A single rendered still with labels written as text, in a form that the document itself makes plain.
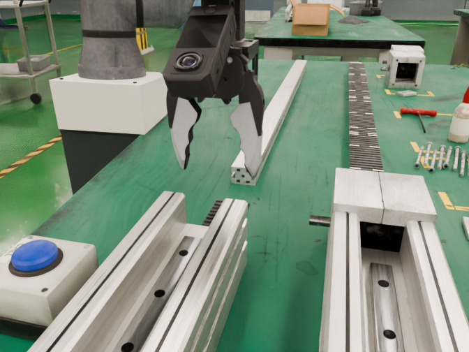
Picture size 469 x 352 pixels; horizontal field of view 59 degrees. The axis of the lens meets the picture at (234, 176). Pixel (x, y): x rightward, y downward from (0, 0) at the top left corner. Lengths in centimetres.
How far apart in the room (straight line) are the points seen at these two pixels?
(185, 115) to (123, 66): 50
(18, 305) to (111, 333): 10
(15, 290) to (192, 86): 23
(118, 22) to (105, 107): 18
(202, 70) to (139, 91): 52
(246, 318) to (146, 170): 38
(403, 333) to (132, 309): 23
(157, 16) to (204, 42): 57
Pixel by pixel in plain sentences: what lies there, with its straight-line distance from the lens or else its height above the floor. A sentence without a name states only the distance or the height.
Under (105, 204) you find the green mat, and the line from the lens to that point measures 64.
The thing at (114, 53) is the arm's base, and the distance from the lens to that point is 96.
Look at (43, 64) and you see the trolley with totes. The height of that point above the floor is 31.
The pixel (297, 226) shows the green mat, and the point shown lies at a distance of 57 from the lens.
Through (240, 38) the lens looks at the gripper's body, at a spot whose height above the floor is 102.
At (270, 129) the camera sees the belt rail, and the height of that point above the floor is 81.
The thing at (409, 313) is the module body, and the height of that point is 82.
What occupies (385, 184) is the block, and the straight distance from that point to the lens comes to 49.
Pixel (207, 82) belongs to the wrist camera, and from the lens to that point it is 37.
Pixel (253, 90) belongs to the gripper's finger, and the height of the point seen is 98.
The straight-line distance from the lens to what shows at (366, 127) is 87.
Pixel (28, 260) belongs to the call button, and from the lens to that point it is 42.
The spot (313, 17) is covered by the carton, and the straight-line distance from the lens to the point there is 248.
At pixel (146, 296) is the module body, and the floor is 82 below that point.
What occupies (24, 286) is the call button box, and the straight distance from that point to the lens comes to 42.
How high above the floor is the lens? 109
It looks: 26 degrees down
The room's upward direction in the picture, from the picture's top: straight up
